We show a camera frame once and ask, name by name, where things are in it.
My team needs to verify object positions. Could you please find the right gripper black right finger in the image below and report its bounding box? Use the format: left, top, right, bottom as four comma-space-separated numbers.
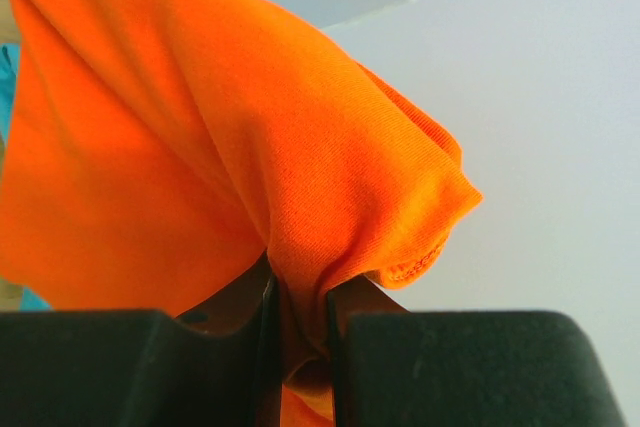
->
327, 278, 625, 426

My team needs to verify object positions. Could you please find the teal t shirt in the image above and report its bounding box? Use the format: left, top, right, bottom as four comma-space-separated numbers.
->
1, 43, 51, 311

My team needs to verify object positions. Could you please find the orange t shirt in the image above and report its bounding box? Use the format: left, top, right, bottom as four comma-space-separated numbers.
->
1, 0, 482, 426

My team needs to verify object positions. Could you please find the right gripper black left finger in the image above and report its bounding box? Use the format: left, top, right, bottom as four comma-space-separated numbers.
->
1, 258, 281, 426

